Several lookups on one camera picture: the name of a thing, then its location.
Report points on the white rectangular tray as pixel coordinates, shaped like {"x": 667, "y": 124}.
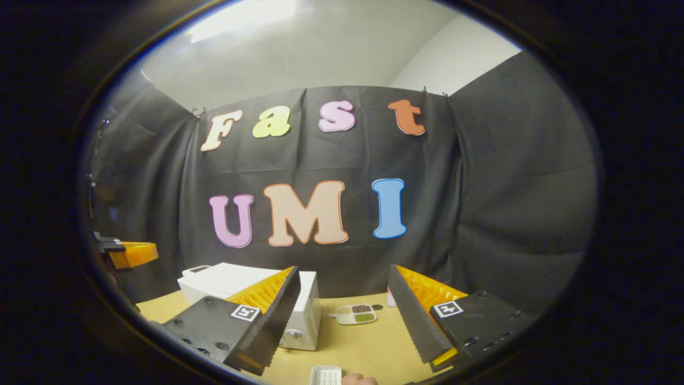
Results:
{"x": 326, "y": 375}

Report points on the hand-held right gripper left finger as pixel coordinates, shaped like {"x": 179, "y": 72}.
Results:
{"x": 278, "y": 321}

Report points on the black backdrop cloth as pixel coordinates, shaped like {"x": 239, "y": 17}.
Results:
{"x": 507, "y": 187}

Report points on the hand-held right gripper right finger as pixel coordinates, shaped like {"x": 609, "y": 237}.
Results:
{"x": 410, "y": 321}

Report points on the white microwave oven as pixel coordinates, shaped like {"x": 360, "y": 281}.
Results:
{"x": 224, "y": 280}

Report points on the white toaster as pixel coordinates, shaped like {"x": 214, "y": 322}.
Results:
{"x": 195, "y": 269}

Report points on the small clear bottle pink label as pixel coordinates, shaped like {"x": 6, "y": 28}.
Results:
{"x": 390, "y": 298}

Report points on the white divided condiment dish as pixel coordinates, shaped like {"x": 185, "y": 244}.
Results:
{"x": 354, "y": 314}

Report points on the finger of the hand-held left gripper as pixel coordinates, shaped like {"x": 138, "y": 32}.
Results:
{"x": 136, "y": 254}

